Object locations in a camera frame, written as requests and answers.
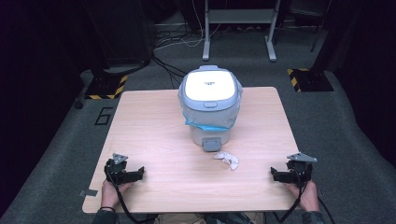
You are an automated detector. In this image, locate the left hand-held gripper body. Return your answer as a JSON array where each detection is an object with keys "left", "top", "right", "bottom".
[{"left": 104, "top": 152, "right": 134, "bottom": 185}]

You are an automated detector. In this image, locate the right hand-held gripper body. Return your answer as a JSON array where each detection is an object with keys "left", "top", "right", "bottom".
[{"left": 285, "top": 151, "right": 318, "bottom": 189}]

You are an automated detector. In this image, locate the white paper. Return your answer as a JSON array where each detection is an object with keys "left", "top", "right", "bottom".
[{"left": 213, "top": 150, "right": 240, "bottom": 172}]

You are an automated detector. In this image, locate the white grey pedal trash can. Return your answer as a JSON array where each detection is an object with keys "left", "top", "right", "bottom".
[{"left": 177, "top": 64, "right": 244, "bottom": 153}]

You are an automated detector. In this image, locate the person's left hand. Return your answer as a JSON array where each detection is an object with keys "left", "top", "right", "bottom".
[{"left": 100, "top": 179, "right": 134, "bottom": 213}]

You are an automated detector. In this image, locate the person's right hand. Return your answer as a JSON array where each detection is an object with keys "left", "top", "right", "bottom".
[{"left": 282, "top": 179, "right": 320, "bottom": 213}]

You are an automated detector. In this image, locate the grey tape piece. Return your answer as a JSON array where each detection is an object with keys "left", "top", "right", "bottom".
[{"left": 78, "top": 189, "right": 99, "bottom": 198}]

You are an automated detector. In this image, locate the blue plastic trash bag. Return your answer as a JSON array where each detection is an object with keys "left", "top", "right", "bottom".
[{"left": 177, "top": 74, "right": 244, "bottom": 133}]

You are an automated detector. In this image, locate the white metal stand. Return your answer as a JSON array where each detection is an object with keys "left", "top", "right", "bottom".
[{"left": 202, "top": 0, "right": 282, "bottom": 63}]

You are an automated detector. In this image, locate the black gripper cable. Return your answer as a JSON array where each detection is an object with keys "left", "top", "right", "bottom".
[
  {"left": 105, "top": 166, "right": 157, "bottom": 224},
  {"left": 273, "top": 174, "right": 309, "bottom": 224}
]

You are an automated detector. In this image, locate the black yellow striped base plate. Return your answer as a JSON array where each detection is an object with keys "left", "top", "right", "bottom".
[
  {"left": 287, "top": 67, "right": 334, "bottom": 93},
  {"left": 84, "top": 73, "right": 129, "bottom": 101}
]

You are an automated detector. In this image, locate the bundle of floor cables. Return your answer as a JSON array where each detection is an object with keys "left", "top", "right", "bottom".
[{"left": 151, "top": 0, "right": 223, "bottom": 90}]

